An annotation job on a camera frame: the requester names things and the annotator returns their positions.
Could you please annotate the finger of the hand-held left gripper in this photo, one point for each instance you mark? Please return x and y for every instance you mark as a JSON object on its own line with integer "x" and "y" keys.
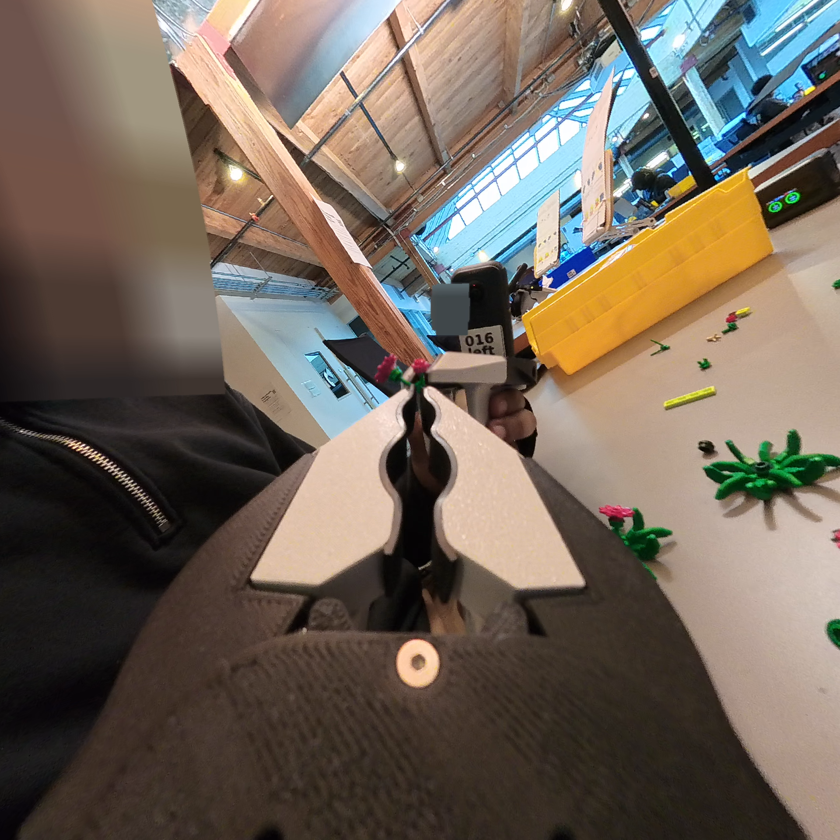
{"x": 472, "y": 371}

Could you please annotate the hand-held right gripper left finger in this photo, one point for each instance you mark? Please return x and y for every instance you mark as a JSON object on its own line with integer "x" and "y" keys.
{"x": 328, "y": 525}

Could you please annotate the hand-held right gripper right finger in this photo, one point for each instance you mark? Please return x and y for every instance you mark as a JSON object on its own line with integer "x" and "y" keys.
{"x": 512, "y": 525}

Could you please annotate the small pink toy flower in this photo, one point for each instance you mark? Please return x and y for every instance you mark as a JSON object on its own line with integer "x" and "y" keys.
{"x": 421, "y": 365}

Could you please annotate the green three-pronged toy stem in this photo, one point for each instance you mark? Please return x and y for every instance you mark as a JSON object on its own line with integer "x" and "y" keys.
{"x": 659, "y": 348}
{"x": 412, "y": 380}

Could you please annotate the magenta toy flower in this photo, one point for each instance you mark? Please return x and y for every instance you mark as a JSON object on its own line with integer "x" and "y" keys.
{"x": 387, "y": 367}

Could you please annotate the person's left hand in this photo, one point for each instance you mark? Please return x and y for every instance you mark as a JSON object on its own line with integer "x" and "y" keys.
{"x": 515, "y": 420}

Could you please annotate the hanging printed banner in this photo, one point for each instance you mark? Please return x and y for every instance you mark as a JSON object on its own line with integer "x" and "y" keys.
{"x": 548, "y": 233}
{"x": 600, "y": 164}

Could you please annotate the green toy plant pink flowers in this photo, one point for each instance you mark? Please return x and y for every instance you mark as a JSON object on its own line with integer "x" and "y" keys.
{"x": 640, "y": 538}

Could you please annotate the white paper notice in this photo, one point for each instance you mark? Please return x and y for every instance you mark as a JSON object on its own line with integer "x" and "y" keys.
{"x": 344, "y": 233}

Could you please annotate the yellow plastic bin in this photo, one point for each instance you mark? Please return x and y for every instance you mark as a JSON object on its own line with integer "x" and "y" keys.
{"x": 656, "y": 275}

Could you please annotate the wooden beam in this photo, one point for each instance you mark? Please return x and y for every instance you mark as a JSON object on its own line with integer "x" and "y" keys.
{"x": 295, "y": 210}

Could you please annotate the lime green flat toy plate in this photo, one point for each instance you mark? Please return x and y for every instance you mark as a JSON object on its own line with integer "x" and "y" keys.
{"x": 689, "y": 398}

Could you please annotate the person's black jacket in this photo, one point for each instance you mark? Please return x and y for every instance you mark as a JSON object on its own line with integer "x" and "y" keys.
{"x": 98, "y": 558}

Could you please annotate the green leafy toy plant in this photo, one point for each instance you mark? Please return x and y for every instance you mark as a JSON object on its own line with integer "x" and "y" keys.
{"x": 768, "y": 476}

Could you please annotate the black pole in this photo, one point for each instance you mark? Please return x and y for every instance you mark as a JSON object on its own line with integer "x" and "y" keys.
{"x": 656, "y": 85}

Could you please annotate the black flat case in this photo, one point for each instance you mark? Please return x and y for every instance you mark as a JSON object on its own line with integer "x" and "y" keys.
{"x": 800, "y": 190}

